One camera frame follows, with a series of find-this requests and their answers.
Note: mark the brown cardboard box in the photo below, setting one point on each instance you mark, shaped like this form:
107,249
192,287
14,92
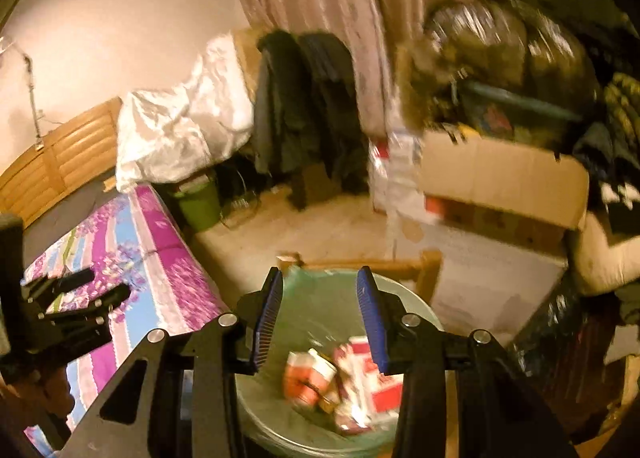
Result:
500,178

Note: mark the camouflage jacket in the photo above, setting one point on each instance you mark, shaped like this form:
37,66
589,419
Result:
620,98

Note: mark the bin with green liner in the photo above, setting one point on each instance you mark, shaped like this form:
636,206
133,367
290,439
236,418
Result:
320,298

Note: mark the large white box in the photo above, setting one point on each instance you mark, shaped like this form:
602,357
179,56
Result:
490,278

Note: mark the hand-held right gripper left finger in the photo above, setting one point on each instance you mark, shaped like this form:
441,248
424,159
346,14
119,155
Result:
267,323

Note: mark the blue rimmed basin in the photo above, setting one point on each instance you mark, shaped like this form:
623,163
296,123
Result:
520,102

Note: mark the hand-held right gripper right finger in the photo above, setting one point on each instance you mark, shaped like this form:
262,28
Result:
372,323

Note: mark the cream pillow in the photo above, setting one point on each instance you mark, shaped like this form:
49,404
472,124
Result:
600,253

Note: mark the orange chair cover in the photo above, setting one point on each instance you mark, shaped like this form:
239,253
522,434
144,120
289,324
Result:
245,53

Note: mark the dark grey jacket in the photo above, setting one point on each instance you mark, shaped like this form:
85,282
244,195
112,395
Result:
335,103

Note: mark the white satin cloth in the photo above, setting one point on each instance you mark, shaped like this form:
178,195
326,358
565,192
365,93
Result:
185,113

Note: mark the wooden bed headboard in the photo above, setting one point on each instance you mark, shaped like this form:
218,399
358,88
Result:
65,158

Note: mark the metal clamp pole stand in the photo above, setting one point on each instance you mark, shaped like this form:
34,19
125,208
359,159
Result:
31,83

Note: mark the large stuffed black bag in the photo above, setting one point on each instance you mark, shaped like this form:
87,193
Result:
500,48

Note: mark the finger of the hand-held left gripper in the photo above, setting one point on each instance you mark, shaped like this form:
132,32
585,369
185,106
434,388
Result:
95,305
65,282

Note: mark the plastic wrapped bottle pack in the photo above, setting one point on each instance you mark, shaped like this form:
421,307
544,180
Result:
395,178

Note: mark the small green bucket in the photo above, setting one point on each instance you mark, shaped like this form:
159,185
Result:
197,208

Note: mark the dark grey mattress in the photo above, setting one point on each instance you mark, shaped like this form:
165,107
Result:
75,208

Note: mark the striped floral bedsheet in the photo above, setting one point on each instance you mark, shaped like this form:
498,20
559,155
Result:
165,278

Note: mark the dark green jacket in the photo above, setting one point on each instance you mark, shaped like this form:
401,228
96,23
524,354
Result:
285,103

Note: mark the person's left hand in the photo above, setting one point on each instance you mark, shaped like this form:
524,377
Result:
56,390

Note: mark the colourful printed box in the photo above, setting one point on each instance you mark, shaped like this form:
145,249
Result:
500,225

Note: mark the crumpled black plastic bag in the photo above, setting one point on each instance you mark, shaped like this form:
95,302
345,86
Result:
560,338

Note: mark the black white patterned sweater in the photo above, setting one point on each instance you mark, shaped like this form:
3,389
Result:
615,193

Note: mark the long red white carton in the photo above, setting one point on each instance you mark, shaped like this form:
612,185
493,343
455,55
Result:
375,388

